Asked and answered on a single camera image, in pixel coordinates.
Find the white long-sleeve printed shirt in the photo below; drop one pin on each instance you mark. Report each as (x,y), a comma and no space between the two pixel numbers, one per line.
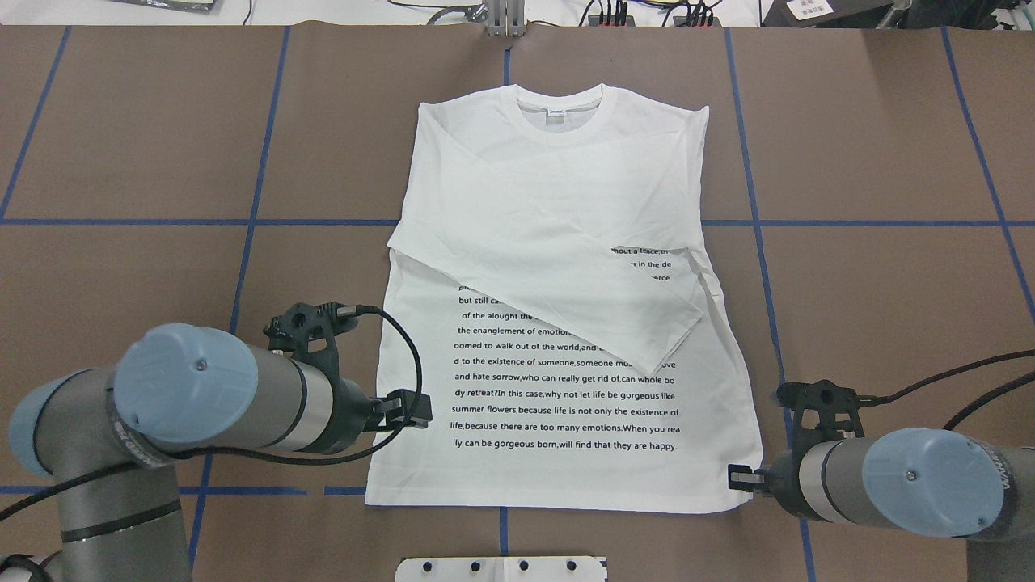
(550,266)

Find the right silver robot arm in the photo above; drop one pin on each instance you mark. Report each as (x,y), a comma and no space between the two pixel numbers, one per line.
(927,481)

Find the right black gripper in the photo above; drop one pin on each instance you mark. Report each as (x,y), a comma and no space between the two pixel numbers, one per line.
(780,482)

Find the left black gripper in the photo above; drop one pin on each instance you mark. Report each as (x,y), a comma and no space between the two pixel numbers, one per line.
(353,415)

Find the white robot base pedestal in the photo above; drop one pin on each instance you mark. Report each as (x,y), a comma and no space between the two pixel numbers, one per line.
(510,568)

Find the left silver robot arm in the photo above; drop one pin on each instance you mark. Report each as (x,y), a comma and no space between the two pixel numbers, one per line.
(111,438)

